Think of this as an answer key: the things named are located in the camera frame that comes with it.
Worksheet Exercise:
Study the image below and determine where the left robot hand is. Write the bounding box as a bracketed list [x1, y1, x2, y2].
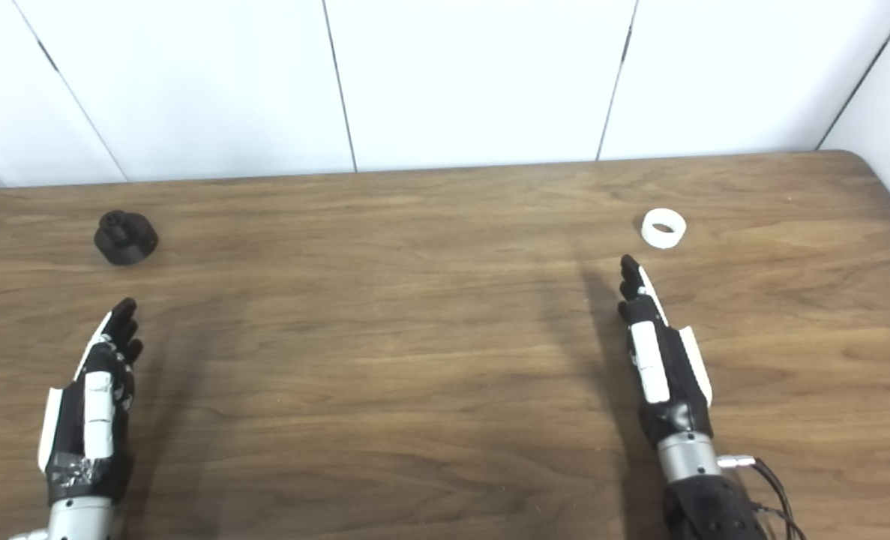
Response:
[37, 298, 145, 504]

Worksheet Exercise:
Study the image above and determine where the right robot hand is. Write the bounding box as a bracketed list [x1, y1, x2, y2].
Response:
[618, 254, 715, 449]

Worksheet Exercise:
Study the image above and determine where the white ring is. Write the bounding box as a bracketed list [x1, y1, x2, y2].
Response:
[640, 208, 688, 250]

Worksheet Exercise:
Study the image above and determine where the round black part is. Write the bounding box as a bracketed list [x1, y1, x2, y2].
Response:
[94, 211, 160, 266]

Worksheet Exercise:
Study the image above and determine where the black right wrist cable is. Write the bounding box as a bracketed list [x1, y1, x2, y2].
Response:
[718, 454, 807, 540]

